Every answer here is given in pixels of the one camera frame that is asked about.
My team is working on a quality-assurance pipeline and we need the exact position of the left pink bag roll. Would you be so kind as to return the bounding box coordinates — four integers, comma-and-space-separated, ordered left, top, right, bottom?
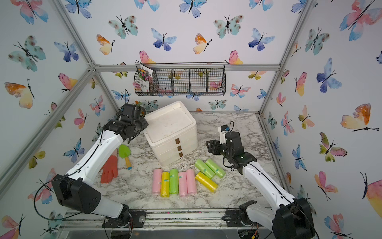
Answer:
152, 168, 163, 195

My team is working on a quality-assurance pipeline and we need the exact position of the potted artificial flower plant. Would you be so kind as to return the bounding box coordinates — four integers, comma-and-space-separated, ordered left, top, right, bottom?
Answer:
135, 101, 147, 117

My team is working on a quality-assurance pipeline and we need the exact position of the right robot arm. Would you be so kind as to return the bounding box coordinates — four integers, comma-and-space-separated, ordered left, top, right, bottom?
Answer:
206, 125, 318, 239

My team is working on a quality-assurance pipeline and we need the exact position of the white three-drawer foam cabinet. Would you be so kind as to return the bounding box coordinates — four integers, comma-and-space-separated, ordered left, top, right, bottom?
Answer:
144, 101, 197, 156

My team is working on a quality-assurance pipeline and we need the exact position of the red rubber glove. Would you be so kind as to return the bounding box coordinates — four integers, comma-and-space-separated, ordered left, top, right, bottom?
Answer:
100, 149, 118, 184

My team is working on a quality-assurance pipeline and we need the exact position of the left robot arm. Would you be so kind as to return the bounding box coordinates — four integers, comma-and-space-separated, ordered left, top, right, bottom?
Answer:
51, 103, 149, 225

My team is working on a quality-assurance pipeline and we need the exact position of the green toy shovel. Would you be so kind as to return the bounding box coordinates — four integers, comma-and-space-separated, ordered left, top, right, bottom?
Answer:
118, 144, 132, 170

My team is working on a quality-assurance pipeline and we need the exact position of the yellow bag roll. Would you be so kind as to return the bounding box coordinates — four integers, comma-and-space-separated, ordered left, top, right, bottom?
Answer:
195, 172, 218, 193
160, 172, 170, 197

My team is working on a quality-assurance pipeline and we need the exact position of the flower seed packet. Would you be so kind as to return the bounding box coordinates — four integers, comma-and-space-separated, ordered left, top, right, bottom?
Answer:
137, 64, 153, 93

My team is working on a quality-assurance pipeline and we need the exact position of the black wire wall basket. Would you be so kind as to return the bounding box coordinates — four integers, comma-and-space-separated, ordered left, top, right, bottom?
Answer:
133, 62, 226, 97

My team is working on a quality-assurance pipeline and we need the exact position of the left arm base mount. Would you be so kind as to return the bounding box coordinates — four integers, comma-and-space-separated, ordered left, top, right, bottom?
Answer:
102, 210, 146, 229

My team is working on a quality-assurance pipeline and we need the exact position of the pink bag roll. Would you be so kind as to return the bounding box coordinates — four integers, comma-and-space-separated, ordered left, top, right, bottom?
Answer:
152, 168, 163, 195
186, 169, 197, 196
178, 172, 188, 197

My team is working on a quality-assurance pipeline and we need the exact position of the aluminium front rail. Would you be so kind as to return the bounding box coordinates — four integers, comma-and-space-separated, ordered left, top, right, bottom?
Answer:
59, 205, 275, 232

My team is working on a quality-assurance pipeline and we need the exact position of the green bag roll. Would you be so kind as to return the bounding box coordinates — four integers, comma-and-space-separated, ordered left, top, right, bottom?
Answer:
206, 158, 226, 179
169, 169, 179, 194
195, 159, 215, 179

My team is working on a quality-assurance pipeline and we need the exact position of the pink bag roll right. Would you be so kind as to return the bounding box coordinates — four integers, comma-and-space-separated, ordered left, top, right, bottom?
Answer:
186, 169, 197, 196

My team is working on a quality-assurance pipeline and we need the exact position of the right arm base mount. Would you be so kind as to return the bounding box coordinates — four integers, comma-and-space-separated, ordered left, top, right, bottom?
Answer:
221, 200, 257, 227

